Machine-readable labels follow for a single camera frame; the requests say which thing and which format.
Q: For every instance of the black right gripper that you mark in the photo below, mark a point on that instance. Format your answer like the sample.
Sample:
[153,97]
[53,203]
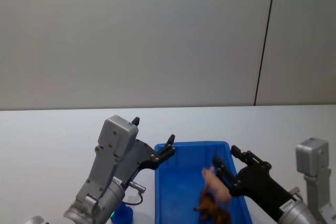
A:
[258,184]

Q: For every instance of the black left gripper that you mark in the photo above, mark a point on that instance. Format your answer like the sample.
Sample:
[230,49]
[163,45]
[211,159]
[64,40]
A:
[140,155]

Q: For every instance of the pink toy pig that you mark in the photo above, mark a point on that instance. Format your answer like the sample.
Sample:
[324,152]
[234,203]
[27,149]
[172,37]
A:
[216,186]

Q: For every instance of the dark brown toy animal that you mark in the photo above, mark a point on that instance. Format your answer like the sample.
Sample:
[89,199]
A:
[223,216]

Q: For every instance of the blue plastic bin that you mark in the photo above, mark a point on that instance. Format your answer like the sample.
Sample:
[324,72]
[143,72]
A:
[178,190]

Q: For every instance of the blue round plastic piece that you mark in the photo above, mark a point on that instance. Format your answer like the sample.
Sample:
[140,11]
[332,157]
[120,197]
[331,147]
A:
[123,213]

